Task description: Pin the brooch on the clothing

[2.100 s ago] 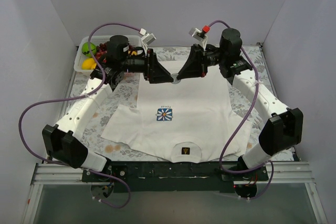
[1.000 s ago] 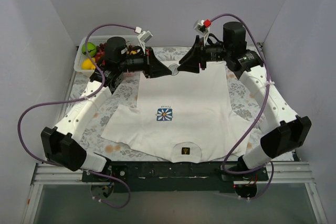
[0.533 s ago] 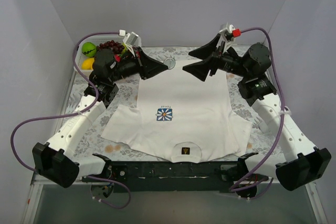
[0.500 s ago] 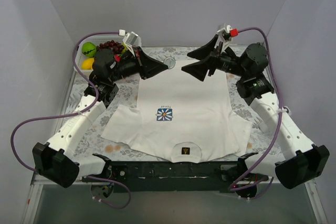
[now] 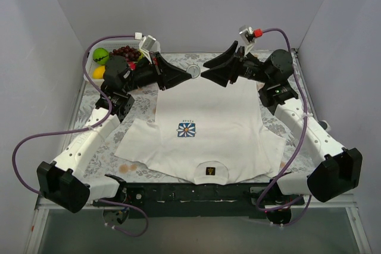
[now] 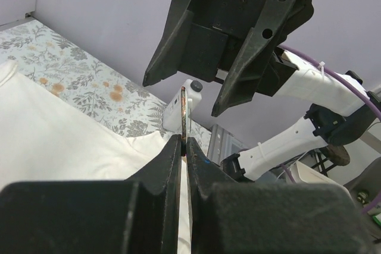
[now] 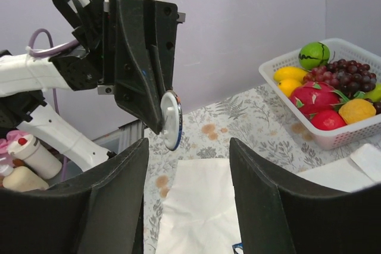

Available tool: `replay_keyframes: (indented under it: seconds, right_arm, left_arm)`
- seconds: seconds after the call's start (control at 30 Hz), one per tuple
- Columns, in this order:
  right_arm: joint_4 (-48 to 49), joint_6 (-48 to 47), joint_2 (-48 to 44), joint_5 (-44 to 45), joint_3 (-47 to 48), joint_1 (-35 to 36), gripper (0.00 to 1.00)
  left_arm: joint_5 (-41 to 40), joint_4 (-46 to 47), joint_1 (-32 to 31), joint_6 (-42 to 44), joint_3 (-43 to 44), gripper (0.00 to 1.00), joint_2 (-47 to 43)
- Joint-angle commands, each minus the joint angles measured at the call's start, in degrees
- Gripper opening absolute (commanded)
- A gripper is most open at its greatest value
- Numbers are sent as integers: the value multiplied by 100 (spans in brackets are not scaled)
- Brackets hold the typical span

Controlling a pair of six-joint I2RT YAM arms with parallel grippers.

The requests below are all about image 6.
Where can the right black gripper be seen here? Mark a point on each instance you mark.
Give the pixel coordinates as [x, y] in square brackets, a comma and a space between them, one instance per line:
[233, 42]

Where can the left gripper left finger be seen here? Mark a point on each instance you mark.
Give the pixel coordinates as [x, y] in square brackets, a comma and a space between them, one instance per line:
[137, 215]

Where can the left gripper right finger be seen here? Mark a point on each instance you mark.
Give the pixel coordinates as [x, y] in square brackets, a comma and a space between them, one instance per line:
[232, 217]

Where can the small dark brooch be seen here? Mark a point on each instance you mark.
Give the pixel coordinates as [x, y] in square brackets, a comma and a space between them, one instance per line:
[185, 112]

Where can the white printed t-shirt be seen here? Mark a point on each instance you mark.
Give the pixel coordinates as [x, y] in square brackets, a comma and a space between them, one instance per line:
[45, 139]

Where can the white bottle grey cap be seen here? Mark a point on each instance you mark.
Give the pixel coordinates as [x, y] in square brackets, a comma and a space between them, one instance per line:
[177, 114]

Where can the floral patterned table mat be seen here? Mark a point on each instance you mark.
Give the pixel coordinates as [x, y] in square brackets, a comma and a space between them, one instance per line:
[81, 80]

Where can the aluminium frame rail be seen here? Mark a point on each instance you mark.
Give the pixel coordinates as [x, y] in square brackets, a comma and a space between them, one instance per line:
[223, 144]

